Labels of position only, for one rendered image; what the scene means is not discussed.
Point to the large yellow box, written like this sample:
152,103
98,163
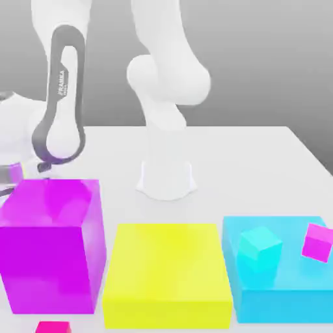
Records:
166,270

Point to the small cyan cube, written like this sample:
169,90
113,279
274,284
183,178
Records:
257,257

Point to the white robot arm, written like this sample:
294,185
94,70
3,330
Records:
166,85

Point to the large magenta box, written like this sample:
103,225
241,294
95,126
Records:
46,260

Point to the small pink cube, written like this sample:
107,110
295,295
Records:
53,327

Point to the small magenta cube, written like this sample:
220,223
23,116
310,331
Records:
316,245

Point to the large cyan box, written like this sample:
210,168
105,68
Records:
291,304

